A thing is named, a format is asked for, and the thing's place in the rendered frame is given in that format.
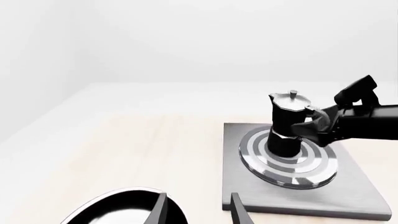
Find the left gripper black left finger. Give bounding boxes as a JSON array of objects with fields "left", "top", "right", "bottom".
[{"left": 145, "top": 192, "right": 169, "bottom": 224}]

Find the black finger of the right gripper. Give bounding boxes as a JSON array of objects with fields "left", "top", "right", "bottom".
[
  {"left": 290, "top": 120, "right": 340, "bottom": 147},
  {"left": 320, "top": 104, "right": 342, "bottom": 125}
]

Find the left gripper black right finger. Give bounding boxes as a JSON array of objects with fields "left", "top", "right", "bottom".
[{"left": 229, "top": 192, "right": 256, "bottom": 224}]

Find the flat grey stove plate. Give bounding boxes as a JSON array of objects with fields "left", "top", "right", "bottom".
[{"left": 221, "top": 122, "right": 393, "bottom": 222}]

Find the black frying pan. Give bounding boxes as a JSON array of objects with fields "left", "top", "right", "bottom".
[{"left": 58, "top": 185, "right": 189, "bottom": 224}]

